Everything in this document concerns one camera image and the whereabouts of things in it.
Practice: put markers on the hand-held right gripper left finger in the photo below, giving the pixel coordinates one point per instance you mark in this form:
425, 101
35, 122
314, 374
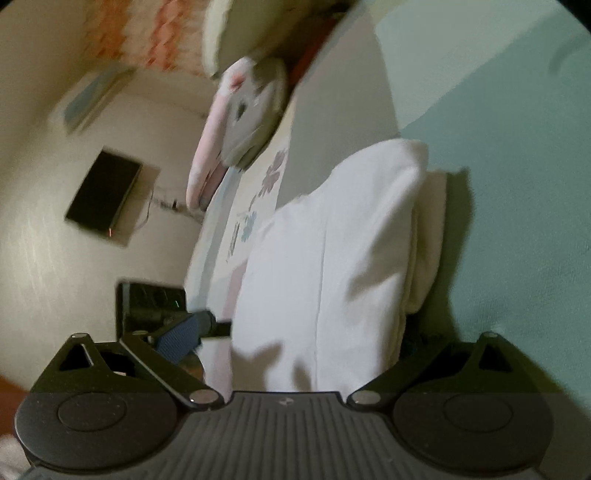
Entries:
180, 338

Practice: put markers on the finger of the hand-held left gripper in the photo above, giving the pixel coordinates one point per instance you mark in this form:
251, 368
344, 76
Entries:
223, 329

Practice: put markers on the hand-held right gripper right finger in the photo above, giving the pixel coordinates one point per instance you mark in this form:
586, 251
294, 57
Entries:
406, 369

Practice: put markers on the white printed long-sleeve shirt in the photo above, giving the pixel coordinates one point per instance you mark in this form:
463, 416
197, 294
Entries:
346, 254

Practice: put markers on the pink floral pillow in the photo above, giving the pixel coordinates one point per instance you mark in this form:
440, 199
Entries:
205, 157

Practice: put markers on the white air conditioner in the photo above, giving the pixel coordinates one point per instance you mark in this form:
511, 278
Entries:
92, 97

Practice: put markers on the grey round cushion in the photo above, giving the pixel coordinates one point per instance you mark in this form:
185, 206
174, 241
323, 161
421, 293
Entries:
254, 110

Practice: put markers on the orange patterned curtain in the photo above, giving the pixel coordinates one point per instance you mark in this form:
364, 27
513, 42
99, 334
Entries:
147, 37

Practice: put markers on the white pillow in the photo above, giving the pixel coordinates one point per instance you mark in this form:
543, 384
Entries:
240, 37

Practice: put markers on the red cloth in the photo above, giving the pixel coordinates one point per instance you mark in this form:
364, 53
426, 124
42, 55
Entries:
311, 53

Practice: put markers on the black wall television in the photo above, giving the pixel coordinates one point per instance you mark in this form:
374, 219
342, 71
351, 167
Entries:
104, 189

